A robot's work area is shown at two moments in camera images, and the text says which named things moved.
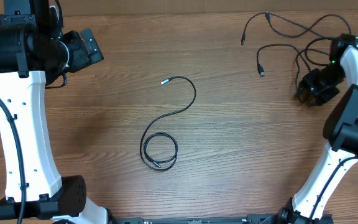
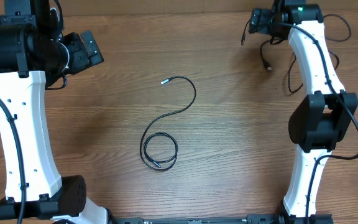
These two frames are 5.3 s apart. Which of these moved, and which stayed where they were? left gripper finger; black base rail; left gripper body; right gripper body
Moved: right gripper body
Stayed: black base rail; left gripper finger; left gripper body
